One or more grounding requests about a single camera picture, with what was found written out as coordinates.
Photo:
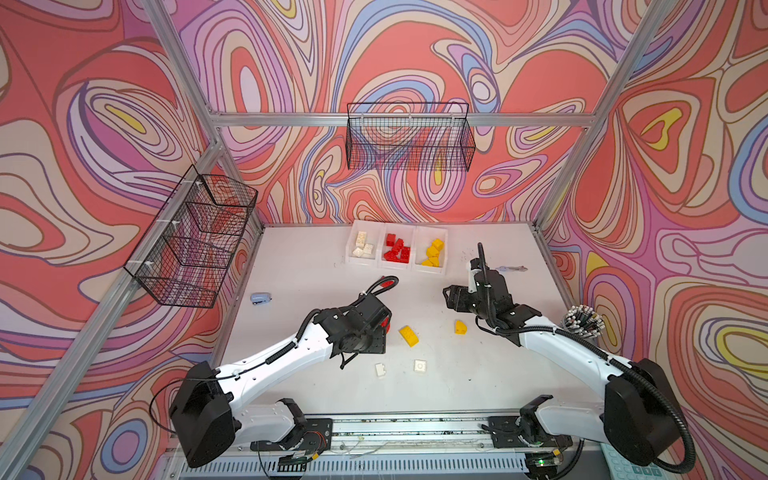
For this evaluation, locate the left white plastic bin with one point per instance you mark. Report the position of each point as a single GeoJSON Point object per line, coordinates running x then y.
{"type": "Point", "coordinates": [374, 233]}

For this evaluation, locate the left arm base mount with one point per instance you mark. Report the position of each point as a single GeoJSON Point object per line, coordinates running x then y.
{"type": "Point", "coordinates": [291, 456]}

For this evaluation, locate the right white plastic bin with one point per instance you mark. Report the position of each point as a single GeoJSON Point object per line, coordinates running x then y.
{"type": "Point", "coordinates": [424, 236]}

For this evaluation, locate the black wire basket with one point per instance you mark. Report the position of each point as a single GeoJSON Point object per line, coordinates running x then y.
{"type": "Point", "coordinates": [182, 261]}
{"type": "Point", "coordinates": [409, 135]}

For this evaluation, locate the cup of pens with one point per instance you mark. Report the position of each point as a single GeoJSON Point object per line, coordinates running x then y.
{"type": "Point", "coordinates": [584, 321]}

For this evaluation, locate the red long lego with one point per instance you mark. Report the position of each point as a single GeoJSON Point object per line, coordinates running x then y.
{"type": "Point", "coordinates": [404, 255]}

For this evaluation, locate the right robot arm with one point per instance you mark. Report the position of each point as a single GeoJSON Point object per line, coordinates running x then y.
{"type": "Point", "coordinates": [637, 413]}

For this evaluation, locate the middle white plastic bin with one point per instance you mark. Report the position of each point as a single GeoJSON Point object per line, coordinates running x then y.
{"type": "Point", "coordinates": [407, 234]}

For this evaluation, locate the white plastic bin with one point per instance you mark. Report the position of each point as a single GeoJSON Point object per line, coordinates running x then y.
{"type": "Point", "coordinates": [374, 233]}
{"type": "Point", "coordinates": [407, 234]}
{"type": "Point", "coordinates": [424, 236]}

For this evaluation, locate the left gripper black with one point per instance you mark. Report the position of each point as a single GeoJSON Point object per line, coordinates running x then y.
{"type": "Point", "coordinates": [380, 344]}

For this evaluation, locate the black wire basket left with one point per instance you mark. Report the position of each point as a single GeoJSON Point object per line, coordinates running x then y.
{"type": "Point", "coordinates": [182, 261]}

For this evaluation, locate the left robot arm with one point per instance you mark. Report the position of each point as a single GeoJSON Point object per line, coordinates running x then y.
{"type": "Point", "coordinates": [215, 409]}

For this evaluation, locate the cream long lego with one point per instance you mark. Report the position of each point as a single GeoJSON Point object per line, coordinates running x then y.
{"type": "Point", "coordinates": [361, 239]}

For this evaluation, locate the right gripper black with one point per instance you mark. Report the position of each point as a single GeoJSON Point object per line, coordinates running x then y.
{"type": "Point", "coordinates": [457, 295]}

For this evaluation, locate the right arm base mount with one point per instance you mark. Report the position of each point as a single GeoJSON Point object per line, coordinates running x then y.
{"type": "Point", "coordinates": [545, 458]}

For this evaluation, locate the black wire basket back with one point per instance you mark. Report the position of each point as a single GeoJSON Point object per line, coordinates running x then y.
{"type": "Point", "coordinates": [409, 135]}

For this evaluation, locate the small pen on table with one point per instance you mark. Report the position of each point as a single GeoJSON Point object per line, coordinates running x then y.
{"type": "Point", "coordinates": [512, 268]}

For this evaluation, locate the teal calculator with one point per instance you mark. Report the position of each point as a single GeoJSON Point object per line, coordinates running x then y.
{"type": "Point", "coordinates": [622, 469]}

